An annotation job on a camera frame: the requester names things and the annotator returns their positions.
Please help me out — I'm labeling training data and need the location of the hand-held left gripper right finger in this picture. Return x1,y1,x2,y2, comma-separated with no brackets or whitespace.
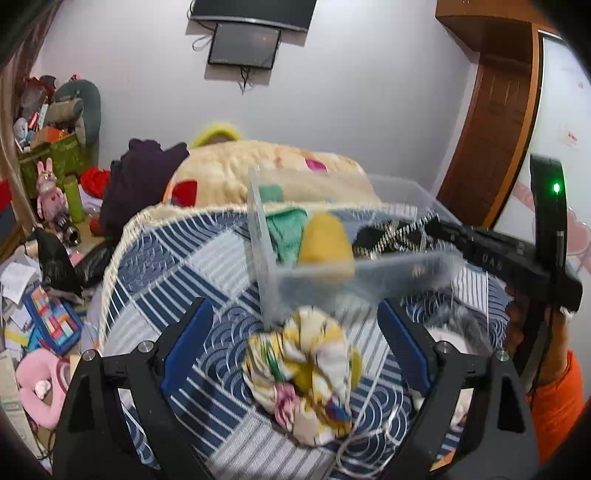
376,298,541,480

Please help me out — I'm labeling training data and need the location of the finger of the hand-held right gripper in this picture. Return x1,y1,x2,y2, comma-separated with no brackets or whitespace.
425,216,467,252

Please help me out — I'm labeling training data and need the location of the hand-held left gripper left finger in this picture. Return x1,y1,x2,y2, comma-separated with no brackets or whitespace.
53,298,218,480

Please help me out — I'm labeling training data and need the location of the black white patterned cloth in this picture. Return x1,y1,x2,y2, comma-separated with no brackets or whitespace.
353,215,439,259

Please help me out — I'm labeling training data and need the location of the yellow floral cloth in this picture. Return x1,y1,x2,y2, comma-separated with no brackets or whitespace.
242,307,365,446

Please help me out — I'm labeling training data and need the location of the clear plastic storage box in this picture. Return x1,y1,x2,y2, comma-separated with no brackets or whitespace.
247,166,467,324

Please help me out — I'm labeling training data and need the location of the person's right forearm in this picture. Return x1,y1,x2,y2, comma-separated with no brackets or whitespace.
526,314,588,464

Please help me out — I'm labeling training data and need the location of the person's right hand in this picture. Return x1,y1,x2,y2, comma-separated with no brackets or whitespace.
503,284,571,386

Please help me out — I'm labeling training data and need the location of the white grey cloth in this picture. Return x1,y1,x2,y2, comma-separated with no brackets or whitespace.
425,305,492,356

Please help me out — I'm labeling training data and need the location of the blue white patterned quilt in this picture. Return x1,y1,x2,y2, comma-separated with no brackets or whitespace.
95,203,513,480

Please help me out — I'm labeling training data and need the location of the white door with pink decal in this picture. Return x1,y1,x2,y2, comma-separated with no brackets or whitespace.
492,32,591,278

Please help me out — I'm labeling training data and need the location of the blue colourful case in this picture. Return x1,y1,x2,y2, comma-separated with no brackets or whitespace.
23,286,84,356

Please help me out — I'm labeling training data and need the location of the green cloth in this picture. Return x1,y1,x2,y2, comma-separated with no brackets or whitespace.
265,208,308,266

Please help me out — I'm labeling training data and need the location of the black plastic bag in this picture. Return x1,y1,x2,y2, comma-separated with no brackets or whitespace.
34,228,116,301

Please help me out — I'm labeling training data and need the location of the pink plush cushion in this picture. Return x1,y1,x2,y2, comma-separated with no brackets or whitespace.
14,348,75,428

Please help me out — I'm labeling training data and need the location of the dark purple cloth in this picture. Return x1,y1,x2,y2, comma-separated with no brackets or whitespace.
99,138,190,236

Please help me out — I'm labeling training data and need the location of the pile of papers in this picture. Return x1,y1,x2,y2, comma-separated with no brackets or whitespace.
0,258,42,352

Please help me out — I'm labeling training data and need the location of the beige fluffy printed blanket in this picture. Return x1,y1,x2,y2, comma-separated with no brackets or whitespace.
161,138,382,217

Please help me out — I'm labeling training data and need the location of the green bottle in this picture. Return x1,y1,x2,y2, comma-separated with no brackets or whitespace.
64,175,86,224

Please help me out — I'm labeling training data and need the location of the red cloth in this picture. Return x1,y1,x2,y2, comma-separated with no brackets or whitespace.
79,167,112,197

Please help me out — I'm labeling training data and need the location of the pink rabbit toy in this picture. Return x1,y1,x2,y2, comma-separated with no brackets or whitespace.
36,158,68,221

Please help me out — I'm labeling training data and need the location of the yellow green plush item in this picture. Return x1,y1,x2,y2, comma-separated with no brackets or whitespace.
191,121,245,148

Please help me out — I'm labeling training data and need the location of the green cardboard box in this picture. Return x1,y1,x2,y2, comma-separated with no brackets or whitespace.
18,131,90,199

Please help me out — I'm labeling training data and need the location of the grey green cushion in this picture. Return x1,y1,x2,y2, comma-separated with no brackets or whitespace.
46,79,102,160

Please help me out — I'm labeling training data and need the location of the pile of assorted clutter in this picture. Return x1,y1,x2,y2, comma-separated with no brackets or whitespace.
14,74,61,148

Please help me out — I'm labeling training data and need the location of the wooden door frame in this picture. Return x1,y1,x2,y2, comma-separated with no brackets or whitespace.
434,0,546,229

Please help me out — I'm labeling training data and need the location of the wall mounted black screen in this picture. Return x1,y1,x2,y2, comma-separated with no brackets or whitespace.
207,22,282,71

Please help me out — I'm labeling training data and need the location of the black wall shelf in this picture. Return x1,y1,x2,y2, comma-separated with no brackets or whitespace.
189,0,318,34

